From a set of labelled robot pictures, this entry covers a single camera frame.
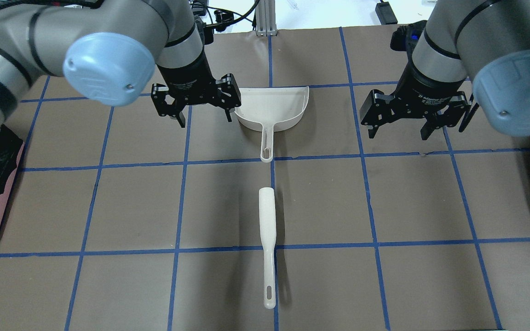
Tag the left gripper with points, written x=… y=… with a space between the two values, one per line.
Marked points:
x=187 y=76

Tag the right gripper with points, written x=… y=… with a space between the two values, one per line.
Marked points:
x=426 y=91

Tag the beige hand brush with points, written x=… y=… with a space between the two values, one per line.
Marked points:
x=268 y=236

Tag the aluminium frame post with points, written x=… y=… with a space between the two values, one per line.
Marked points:
x=265 y=18

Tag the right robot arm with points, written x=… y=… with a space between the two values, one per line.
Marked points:
x=469 y=54

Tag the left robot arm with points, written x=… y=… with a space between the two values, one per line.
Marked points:
x=108 y=51

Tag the beige dustpan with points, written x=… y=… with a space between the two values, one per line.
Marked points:
x=270 y=110

